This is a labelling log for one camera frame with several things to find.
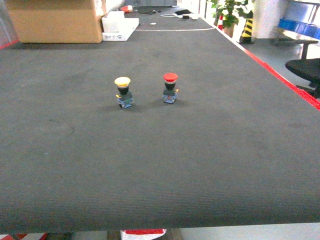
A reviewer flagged green potted plant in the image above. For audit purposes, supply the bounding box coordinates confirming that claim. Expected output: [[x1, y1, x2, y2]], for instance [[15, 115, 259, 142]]
[[208, 0, 255, 38]]

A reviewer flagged yellow mushroom push button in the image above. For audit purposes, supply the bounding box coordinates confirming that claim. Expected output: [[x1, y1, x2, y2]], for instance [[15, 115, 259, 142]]
[[114, 76, 134, 109]]

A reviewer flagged large cardboard box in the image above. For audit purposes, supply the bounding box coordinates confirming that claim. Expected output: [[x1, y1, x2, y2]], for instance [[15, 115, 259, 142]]
[[4, 0, 107, 44]]

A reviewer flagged red mushroom push button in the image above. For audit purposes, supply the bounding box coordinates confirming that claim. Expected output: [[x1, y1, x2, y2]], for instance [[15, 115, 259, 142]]
[[163, 72, 179, 104]]

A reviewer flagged black office chair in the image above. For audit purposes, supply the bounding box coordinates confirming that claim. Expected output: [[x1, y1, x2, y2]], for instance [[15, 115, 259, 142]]
[[285, 58, 320, 99]]

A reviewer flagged white flat box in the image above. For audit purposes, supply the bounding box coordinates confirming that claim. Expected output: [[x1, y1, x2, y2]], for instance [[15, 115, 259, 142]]
[[102, 18, 140, 42]]

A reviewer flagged white small box on top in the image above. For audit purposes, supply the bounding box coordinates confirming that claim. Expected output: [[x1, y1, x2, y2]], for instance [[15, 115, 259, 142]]
[[101, 11, 125, 33]]

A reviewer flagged black yellow striped post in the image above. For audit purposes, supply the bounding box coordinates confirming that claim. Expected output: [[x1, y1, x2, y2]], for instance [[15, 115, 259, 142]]
[[239, 18, 253, 44]]

